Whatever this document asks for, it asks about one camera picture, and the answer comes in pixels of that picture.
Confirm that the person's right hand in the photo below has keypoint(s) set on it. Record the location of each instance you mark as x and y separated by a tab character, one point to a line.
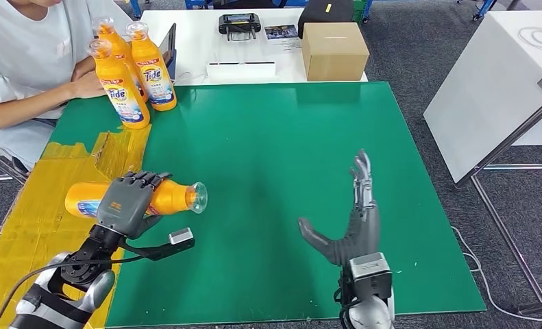
87	85

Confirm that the person's right forearm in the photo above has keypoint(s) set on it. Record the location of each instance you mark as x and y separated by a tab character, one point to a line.
21	109

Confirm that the green plastic crate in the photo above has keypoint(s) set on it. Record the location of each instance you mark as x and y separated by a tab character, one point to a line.
359	10

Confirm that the printed booklet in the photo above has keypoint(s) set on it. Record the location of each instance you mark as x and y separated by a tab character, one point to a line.
282	32

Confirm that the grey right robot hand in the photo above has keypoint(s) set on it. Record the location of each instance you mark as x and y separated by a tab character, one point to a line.
359	236

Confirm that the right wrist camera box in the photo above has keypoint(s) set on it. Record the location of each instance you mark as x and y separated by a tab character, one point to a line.
370	272

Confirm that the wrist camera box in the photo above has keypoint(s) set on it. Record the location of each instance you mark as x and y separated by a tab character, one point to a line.
173	245
370	272

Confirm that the dark tablet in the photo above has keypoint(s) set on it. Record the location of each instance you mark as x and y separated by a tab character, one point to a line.
171	45

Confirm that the person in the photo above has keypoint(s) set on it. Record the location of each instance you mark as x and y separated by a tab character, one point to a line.
21	54

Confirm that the black handheld controller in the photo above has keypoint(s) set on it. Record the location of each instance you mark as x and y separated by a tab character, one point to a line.
240	22

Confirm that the grey metal chair frame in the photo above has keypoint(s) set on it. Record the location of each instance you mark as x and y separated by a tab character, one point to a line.
3	165

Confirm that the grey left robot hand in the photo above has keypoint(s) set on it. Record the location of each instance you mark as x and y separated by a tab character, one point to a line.
123	204

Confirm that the grey metal table frame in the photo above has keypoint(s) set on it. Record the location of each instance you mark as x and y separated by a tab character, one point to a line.
506	142

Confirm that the brown cardboard box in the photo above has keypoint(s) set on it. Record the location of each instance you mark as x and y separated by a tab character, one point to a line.
336	54

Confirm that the black mesh office chair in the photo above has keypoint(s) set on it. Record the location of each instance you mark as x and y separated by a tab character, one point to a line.
325	13

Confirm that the orange Tide detergent bottle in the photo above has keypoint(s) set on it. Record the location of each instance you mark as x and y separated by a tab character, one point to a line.
121	95
116	43
155	77
173	197

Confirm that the white flat long box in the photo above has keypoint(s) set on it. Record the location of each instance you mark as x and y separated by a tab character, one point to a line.
241	71

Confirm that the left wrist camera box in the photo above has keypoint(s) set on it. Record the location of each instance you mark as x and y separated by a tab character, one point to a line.
173	245

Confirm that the white table with box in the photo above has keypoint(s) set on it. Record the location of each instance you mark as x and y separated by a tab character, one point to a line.
198	45

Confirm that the person's left forearm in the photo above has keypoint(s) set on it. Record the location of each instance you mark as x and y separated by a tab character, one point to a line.
82	68

